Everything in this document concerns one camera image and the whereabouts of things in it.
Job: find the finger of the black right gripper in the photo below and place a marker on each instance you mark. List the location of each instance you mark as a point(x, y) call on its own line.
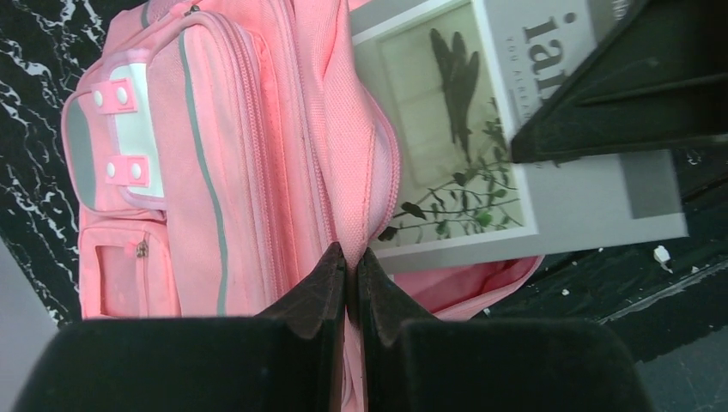
point(657, 81)

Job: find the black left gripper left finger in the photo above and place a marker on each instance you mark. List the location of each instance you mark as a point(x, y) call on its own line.
point(289, 357)

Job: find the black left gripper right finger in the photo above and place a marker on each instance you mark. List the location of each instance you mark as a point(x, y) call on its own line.
point(412, 361)

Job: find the large grey white book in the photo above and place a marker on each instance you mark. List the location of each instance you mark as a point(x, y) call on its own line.
point(457, 79)

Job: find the pink student backpack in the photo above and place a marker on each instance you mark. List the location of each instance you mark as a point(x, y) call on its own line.
point(217, 149)

